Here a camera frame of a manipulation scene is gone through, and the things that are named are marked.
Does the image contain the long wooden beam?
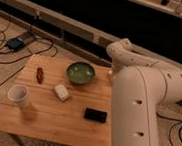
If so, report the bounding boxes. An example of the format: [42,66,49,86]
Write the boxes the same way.
[0,0,182,69]

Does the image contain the black rectangular box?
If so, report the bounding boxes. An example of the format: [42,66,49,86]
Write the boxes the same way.
[84,107,107,123]

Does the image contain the small red-brown object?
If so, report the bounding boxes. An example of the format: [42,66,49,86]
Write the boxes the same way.
[36,68,44,84]

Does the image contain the white rectangular block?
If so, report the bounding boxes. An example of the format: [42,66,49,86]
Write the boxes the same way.
[54,84,70,101]

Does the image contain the green ceramic bowl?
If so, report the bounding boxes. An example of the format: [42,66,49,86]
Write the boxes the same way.
[66,62,96,85]

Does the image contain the wooden table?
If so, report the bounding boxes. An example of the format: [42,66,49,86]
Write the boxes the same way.
[0,55,111,146]

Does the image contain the black cable on floor left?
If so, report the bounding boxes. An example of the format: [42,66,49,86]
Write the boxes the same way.
[0,19,62,111]

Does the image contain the white paper cup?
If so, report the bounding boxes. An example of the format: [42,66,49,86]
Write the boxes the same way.
[7,84,29,108]

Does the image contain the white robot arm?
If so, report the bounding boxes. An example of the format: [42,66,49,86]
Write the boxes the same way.
[106,39,182,146]

